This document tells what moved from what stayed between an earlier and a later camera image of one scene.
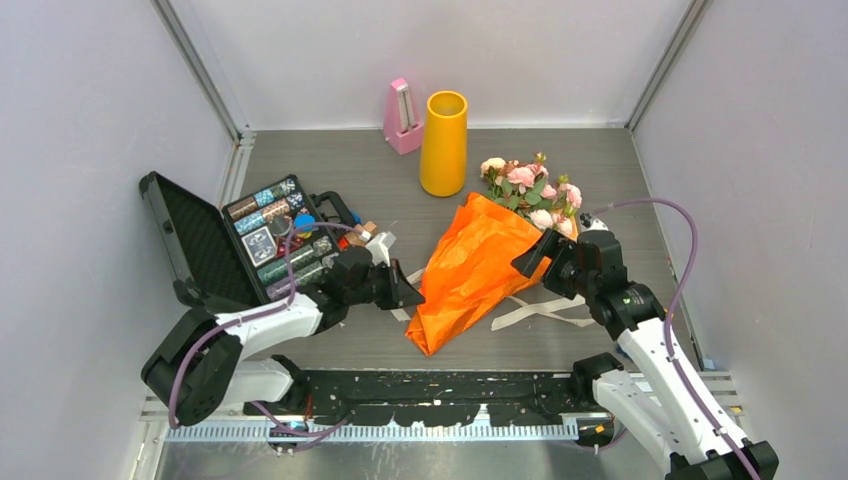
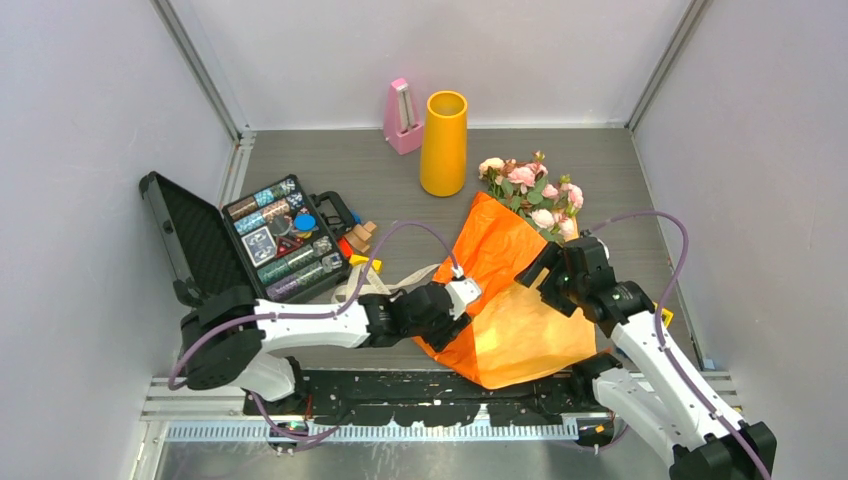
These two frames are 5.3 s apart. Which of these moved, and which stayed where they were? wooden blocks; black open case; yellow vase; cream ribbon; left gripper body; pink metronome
Moved: left gripper body; cream ribbon
Stayed: wooden blocks; black open case; yellow vase; pink metronome
